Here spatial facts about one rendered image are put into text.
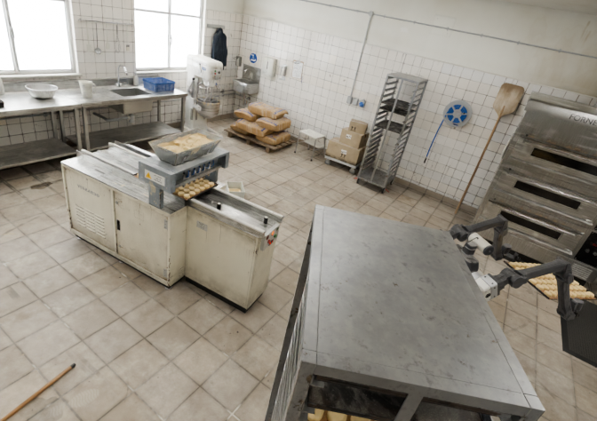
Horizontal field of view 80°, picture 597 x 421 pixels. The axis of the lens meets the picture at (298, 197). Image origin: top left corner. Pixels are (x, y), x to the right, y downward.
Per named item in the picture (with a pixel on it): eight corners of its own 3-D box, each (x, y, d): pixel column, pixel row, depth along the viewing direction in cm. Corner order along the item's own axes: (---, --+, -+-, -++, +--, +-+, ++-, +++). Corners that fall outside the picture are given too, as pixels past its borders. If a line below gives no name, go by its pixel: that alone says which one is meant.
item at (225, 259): (183, 282, 329) (186, 199, 288) (207, 264, 358) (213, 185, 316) (245, 317, 307) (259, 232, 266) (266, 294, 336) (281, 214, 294)
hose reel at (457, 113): (449, 170, 584) (476, 104, 533) (447, 172, 571) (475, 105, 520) (425, 161, 601) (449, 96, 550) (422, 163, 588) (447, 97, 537)
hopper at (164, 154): (147, 158, 275) (147, 141, 269) (196, 142, 322) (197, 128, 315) (177, 170, 266) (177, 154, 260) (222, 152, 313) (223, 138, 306)
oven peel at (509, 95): (445, 210, 576) (503, 81, 503) (445, 209, 580) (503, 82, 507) (464, 217, 564) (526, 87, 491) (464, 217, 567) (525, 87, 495)
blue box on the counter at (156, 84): (155, 92, 547) (155, 83, 540) (142, 87, 558) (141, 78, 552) (175, 90, 579) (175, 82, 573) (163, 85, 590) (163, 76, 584)
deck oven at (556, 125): (458, 243, 488) (529, 98, 395) (473, 213, 582) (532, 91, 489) (591, 302, 423) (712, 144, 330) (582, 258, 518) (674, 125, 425)
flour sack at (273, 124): (273, 133, 636) (274, 124, 628) (254, 126, 650) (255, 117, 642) (292, 126, 695) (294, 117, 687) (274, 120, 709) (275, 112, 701)
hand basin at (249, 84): (269, 113, 746) (277, 59, 696) (258, 115, 716) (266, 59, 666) (234, 100, 787) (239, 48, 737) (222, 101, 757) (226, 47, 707)
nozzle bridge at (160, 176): (139, 199, 285) (137, 160, 269) (198, 172, 345) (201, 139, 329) (170, 214, 275) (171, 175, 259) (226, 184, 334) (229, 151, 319)
